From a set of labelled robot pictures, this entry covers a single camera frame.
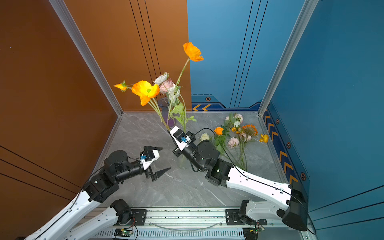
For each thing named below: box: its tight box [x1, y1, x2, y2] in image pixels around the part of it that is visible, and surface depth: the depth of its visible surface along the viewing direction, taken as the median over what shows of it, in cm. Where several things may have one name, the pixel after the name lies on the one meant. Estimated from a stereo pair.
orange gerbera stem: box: [241, 124, 258, 171], surface depth 102 cm
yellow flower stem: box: [259, 133, 269, 143], surface depth 104 cm
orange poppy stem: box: [114, 42, 204, 129], surface depth 36 cm
